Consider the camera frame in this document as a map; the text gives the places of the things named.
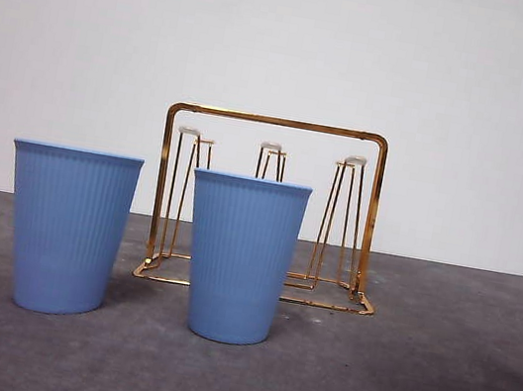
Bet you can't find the gold wire cup rack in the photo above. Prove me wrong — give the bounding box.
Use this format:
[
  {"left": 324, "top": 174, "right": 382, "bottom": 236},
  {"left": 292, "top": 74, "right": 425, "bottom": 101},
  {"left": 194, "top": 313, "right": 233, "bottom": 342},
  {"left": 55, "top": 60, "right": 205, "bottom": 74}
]
[{"left": 131, "top": 96, "right": 406, "bottom": 319}]

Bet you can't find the blue ribbed plastic cup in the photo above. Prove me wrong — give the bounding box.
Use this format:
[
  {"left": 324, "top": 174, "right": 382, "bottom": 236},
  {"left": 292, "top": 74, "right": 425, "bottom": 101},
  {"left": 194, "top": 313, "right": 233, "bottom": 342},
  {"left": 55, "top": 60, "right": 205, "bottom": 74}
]
[
  {"left": 0, "top": 137, "right": 146, "bottom": 326},
  {"left": 166, "top": 166, "right": 315, "bottom": 352}
]

